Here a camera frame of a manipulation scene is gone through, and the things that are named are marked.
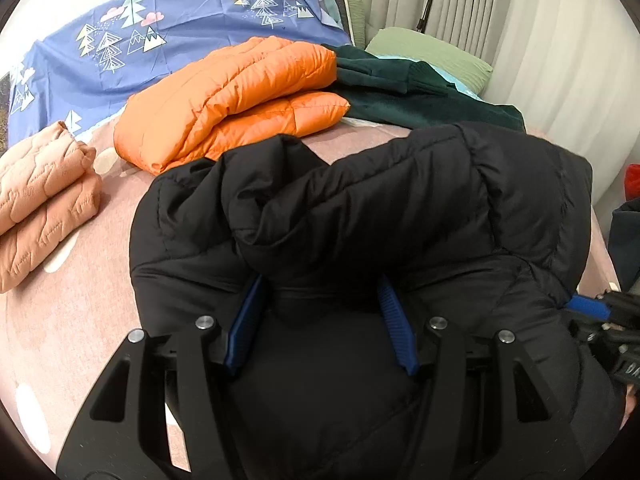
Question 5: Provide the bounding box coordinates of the black puffer jacket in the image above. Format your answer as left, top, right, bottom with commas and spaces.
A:
129, 124, 625, 479

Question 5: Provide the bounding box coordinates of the person's right hand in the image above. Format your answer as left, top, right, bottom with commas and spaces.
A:
620, 385, 638, 429

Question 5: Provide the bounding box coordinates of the pink quilted jacket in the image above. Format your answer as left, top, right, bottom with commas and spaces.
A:
1, 122, 102, 292

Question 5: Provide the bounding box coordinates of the dark green sweater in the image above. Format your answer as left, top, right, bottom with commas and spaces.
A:
328, 46, 525, 132

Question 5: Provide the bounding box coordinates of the orange puffer jacket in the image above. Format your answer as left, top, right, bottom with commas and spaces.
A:
113, 36, 350, 176

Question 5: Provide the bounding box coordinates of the grey curtain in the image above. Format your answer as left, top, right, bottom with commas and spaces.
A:
364, 0, 639, 200

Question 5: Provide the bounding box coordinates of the green striped pillow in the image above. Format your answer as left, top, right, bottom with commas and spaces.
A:
366, 27, 494, 96

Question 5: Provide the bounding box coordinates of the blue tree-print sheet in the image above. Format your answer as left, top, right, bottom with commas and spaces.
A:
6, 0, 352, 145

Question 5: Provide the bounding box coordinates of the dark patterned blanket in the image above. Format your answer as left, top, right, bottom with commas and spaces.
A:
0, 74, 11, 155

